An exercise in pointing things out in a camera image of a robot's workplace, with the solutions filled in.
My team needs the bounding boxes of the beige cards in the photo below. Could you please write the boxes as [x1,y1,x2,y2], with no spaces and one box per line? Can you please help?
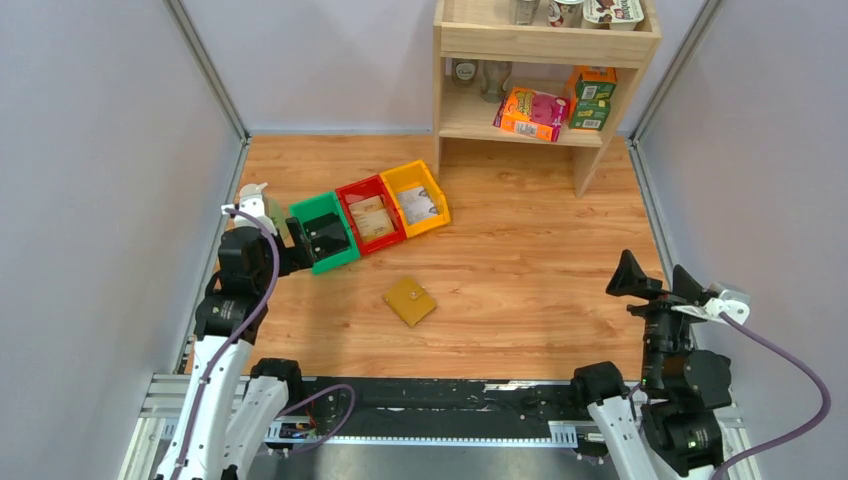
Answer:
[349,196,395,243]

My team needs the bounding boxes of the yellow leather card holder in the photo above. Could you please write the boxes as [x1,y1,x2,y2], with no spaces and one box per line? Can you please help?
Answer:
[382,277,437,327]

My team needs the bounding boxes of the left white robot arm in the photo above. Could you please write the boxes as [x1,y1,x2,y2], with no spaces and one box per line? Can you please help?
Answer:
[153,218,313,479]

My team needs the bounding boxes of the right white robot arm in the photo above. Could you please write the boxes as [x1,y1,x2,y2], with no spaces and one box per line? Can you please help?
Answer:
[572,250,750,479]

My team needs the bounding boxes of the black cards in green bin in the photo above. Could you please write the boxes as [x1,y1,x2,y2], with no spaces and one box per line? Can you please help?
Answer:
[303,213,350,262]

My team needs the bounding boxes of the white cards in yellow bin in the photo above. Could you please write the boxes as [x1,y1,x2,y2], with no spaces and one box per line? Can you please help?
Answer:
[396,186,439,226]

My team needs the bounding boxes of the green plastic bin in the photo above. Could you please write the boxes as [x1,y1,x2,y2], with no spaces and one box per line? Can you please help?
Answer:
[289,191,361,275]

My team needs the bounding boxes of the green soap pump bottle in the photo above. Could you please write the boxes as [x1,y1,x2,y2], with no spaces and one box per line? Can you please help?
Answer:
[237,182,290,240]

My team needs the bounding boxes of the red plastic bin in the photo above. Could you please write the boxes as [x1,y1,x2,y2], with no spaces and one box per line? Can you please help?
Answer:
[335,175,407,255]

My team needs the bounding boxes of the yellow plastic bin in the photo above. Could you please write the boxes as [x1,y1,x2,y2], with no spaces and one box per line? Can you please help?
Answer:
[379,160,451,237]

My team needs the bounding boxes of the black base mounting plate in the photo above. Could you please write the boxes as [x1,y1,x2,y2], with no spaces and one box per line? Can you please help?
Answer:
[283,377,594,441]

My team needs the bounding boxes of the orange pink snack box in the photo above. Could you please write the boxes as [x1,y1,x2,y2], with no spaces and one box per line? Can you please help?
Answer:
[493,87,570,143]

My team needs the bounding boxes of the green orange carton box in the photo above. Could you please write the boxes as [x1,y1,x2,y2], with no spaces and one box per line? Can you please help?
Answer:
[565,65,617,131]

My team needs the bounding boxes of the wooden shelf unit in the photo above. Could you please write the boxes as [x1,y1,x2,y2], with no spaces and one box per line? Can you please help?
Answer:
[432,1,662,196]

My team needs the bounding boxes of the clear glass cup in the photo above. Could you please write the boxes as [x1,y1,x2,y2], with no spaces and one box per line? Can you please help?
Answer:
[480,60,513,103]

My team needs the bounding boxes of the white food tub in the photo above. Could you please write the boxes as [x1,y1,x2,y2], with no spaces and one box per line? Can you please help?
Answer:
[581,0,644,31]

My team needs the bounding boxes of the white printed cup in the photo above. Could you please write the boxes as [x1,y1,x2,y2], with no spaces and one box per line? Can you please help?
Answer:
[547,0,584,28]

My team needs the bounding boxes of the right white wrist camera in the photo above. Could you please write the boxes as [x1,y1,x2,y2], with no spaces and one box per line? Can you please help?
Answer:
[672,282,751,325]

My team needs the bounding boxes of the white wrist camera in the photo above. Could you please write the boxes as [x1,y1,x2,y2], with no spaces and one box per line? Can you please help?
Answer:
[220,182,284,235]
[672,282,751,325]

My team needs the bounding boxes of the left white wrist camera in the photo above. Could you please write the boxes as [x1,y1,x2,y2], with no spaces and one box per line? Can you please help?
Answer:
[220,182,284,235]

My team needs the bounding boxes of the aluminium frame rail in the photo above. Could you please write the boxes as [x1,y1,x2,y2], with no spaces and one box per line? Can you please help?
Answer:
[119,372,763,480]

